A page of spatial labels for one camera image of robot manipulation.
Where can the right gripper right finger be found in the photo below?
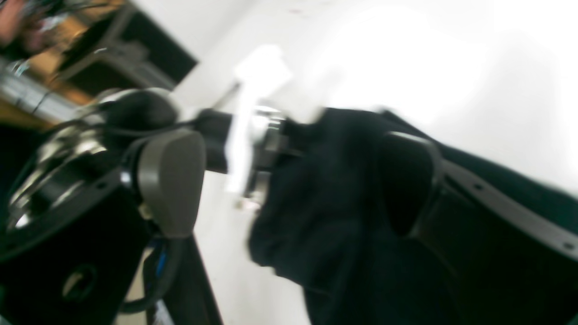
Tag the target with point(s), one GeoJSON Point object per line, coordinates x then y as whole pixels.
{"type": "Point", "coordinates": [503, 263]}

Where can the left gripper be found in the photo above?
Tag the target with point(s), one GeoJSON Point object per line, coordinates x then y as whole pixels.
{"type": "Point", "coordinates": [254, 141]}

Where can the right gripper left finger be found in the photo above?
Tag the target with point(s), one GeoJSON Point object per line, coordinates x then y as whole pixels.
{"type": "Point", "coordinates": [96, 257]}

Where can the black T-shirt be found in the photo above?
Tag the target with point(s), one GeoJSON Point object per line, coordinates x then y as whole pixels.
{"type": "Point", "coordinates": [324, 224]}

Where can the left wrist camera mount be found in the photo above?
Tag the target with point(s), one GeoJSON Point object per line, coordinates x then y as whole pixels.
{"type": "Point", "coordinates": [259, 75]}

